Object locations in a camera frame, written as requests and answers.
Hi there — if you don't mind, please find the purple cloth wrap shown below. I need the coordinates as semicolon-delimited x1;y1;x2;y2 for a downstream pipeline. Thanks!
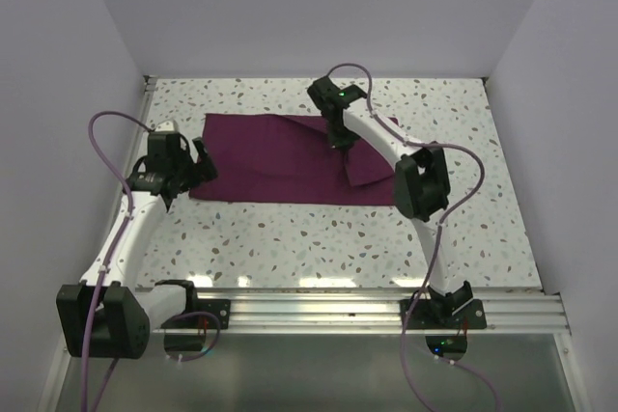
189;114;394;206

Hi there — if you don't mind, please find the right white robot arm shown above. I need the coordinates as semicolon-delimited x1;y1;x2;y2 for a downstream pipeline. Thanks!
307;76;473;328

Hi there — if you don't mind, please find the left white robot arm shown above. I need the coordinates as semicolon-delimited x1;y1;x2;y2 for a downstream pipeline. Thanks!
56;130;218;359

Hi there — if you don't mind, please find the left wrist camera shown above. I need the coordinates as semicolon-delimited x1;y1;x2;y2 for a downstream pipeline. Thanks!
150;120;179;135

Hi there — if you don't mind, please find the aluminium left side rail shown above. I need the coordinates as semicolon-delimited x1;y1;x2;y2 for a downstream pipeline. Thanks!
89;74;156;290

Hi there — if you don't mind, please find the aluminium rail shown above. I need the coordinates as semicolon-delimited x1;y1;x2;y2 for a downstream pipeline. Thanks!
153;290;570;335
89;74;156;290

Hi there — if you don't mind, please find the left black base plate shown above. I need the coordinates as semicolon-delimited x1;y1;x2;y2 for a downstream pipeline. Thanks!
162;298;232;330

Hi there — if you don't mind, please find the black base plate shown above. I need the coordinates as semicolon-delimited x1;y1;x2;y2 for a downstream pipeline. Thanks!
407;297;488;330
162;298;232;330

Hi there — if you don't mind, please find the aluminium front rail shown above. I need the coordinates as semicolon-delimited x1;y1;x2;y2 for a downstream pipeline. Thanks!
153;290;570;335

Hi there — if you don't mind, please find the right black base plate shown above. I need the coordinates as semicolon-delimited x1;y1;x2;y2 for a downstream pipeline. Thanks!
407;297;488;330

